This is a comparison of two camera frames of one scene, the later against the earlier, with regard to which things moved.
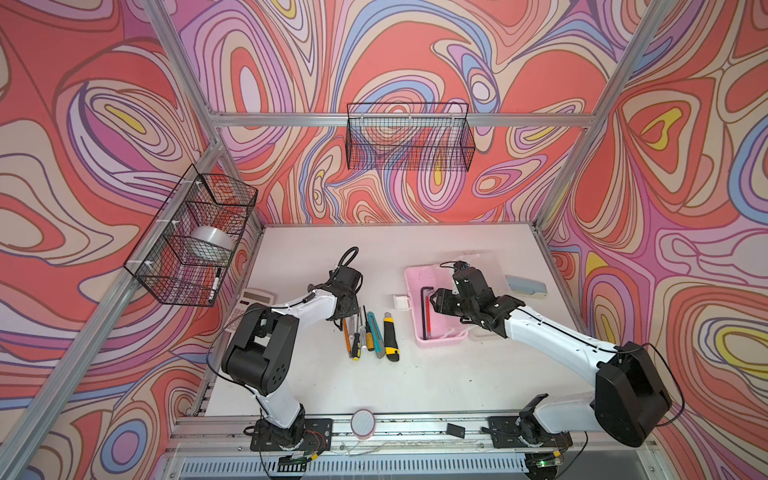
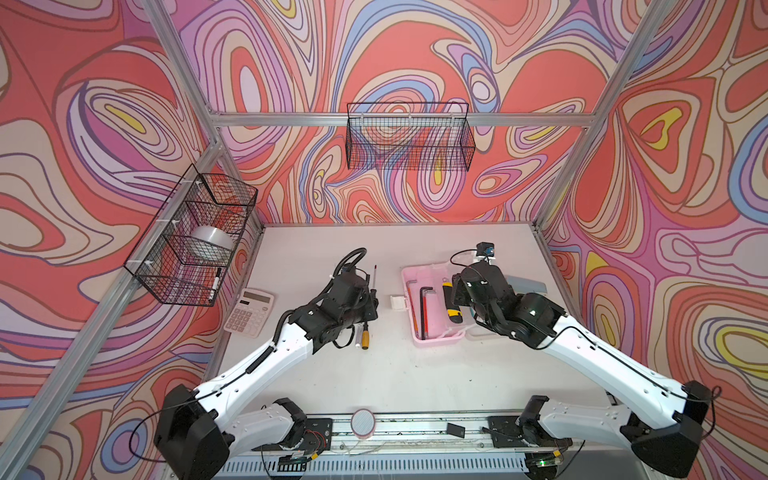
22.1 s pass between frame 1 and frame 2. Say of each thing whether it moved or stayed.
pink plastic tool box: stayed
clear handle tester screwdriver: moved
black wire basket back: stayed
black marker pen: stayed
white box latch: stayed
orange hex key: moved
